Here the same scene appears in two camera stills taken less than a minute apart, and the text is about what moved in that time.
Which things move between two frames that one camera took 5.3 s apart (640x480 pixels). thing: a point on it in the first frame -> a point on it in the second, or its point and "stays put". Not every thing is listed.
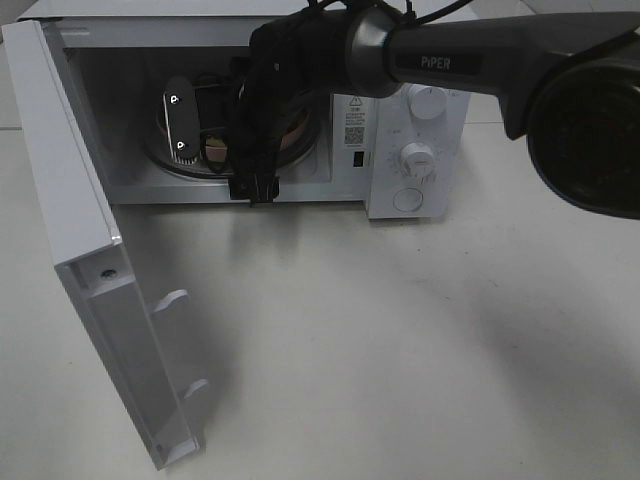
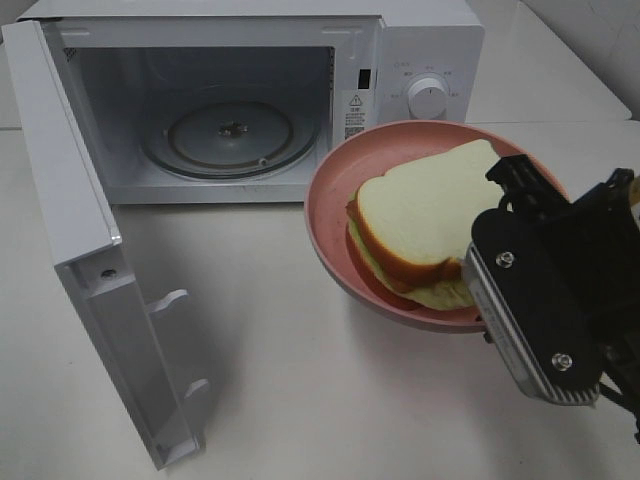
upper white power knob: x=426 y=102 stays put
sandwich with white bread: x=215 y=148 -> x=410 y=228
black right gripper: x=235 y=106 -> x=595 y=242
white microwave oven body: x=159 y=83 stays put
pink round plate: x=292 y=136 -> x=330 y=190
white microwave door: x=89 y=252 stays put
